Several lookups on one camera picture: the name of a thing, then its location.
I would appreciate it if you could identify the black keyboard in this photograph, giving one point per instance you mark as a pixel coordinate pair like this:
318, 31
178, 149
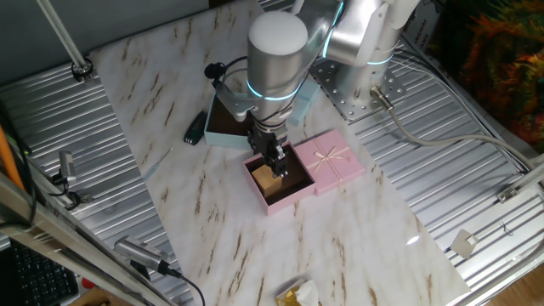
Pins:
38, 280

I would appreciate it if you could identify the orange pole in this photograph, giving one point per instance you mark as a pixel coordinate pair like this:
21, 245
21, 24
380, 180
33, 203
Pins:
7, 157

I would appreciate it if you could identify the small grey camera on mount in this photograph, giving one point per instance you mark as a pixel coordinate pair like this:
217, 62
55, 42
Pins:
67, 163

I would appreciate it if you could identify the emergency stop button box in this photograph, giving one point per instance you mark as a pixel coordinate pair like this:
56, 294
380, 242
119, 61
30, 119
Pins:
87, 283

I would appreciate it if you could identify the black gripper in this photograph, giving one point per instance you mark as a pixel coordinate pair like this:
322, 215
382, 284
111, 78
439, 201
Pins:
263, 138

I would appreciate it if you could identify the white paper tag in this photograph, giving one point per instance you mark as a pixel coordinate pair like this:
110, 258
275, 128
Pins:
463, 244

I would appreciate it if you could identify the aluminium frame bar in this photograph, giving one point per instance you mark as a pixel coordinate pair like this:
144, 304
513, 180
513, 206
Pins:
42, 229

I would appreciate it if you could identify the open pink gift box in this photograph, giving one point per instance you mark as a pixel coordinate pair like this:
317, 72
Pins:
280, 206

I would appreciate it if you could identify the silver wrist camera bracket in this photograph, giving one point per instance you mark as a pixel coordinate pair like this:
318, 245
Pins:
238, 108

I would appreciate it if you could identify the open light blue gift box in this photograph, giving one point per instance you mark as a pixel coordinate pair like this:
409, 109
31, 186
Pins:
225, 140

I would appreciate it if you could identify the ribbed silver camera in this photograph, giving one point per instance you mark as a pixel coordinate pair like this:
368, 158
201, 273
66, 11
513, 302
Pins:
140, 251

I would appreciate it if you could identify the aluminium pole with clamp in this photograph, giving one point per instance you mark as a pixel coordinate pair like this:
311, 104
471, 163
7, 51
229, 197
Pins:
64, 38

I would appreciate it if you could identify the light blue lid with ribbon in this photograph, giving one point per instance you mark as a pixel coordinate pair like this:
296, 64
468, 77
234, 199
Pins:
304, 106

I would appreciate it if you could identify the white printed board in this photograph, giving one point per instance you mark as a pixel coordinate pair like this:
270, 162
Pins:
425, 25

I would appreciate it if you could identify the clear plastic pipette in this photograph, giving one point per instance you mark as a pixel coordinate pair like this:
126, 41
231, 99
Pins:
153, 170

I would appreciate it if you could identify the black folding hex key set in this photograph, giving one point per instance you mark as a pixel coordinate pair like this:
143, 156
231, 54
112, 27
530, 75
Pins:
193, 134

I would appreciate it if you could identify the aluminium bar with bracket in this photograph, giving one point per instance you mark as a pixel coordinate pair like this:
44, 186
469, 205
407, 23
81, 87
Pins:
508, 194

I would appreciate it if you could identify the wooden cube block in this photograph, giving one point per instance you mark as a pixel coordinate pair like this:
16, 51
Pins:
265, 185

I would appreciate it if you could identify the colourful patterned cloth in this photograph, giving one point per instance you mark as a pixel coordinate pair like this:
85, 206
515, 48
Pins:
501, 64

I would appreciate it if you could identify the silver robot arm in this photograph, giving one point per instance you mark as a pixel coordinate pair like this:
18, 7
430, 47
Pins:
276, 51

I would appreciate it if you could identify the gold pack with white tissue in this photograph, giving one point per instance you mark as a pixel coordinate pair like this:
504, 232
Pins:
306, 295

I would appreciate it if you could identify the wooden box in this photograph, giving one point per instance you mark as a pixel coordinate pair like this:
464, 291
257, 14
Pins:
95, 298

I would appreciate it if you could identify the pink box lid with ribbon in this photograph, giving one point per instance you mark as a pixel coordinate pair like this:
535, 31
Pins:
340, 174

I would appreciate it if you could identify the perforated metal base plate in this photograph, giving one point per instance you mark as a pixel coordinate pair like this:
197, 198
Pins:
357, 108

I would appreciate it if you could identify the marble pattern table mat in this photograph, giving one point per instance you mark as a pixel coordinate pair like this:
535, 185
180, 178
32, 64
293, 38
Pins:
255, 255

